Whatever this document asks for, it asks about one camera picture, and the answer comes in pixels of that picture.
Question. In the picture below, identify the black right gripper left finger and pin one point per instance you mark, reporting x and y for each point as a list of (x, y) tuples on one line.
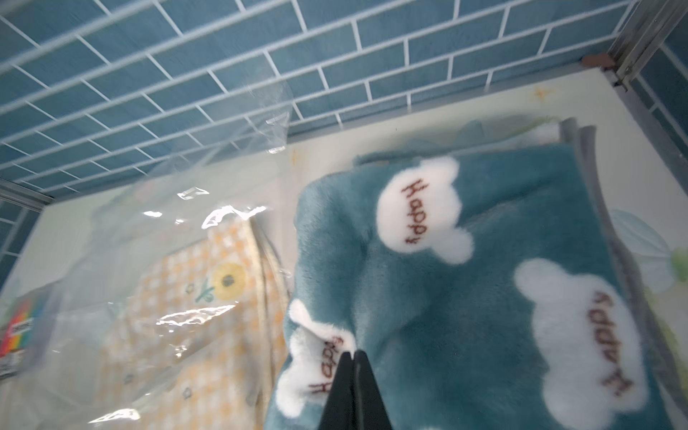
[(338, 411)]

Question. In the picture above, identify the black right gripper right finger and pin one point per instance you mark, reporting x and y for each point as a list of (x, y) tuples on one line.
[(369, 411)]

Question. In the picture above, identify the orange checked blanket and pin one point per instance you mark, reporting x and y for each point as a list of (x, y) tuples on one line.
[(199, 343)]

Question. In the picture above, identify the teal happy bear blanket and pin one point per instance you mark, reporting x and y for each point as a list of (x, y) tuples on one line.
[(482, 290)]

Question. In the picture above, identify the clear plastic vacuum bag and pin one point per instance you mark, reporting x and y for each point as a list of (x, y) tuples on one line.
[(96, 253)]

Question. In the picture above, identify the white bear print blanket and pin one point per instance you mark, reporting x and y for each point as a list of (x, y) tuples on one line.
[(653, 275)]

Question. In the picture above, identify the highlighter pen pack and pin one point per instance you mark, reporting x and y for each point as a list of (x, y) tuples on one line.
[(26, 331)]

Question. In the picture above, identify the aluminium corner post left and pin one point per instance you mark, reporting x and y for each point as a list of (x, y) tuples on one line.
[(23, 197)]

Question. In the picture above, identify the aluminium corner post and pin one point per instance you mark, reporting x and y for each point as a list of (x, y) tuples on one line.
[(23, 197), (643, 33)]

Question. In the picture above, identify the aluminium corner post right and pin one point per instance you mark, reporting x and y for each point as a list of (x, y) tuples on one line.
[(643, 33)]

